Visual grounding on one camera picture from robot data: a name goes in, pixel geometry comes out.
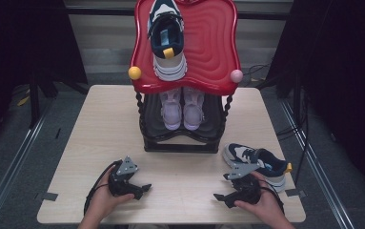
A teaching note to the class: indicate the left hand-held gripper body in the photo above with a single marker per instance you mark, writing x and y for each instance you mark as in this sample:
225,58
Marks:
126,167

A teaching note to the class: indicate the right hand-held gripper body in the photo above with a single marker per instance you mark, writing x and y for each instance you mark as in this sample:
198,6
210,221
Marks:
243,170

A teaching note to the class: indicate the navy and white sneaker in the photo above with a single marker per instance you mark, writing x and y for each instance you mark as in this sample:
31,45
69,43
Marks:
243,154
167,38

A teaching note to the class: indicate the purple sandal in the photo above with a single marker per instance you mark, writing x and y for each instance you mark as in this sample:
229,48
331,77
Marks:
193,111
171,111

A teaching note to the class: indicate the red and black shoe rack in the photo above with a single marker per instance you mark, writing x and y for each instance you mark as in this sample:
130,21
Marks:
212,47

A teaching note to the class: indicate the person's left hand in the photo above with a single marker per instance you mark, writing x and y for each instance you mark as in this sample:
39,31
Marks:
102,203

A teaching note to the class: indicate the person's right hand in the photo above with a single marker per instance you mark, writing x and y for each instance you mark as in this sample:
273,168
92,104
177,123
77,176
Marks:
269,203

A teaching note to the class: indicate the grey tape piece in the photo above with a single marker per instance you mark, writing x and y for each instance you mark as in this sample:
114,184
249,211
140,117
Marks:
50,196
296,192

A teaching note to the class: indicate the black tape strip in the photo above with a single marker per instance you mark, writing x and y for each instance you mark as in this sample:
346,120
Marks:
58,133

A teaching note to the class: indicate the yellow tape strip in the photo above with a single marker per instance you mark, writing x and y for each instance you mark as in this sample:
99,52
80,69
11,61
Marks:
23,101

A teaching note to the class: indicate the dark curtain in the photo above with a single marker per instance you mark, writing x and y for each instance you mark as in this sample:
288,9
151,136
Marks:
345,79
18,41

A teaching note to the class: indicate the metal floor rail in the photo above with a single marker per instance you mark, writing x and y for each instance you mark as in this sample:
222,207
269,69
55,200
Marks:
313,159
21,156

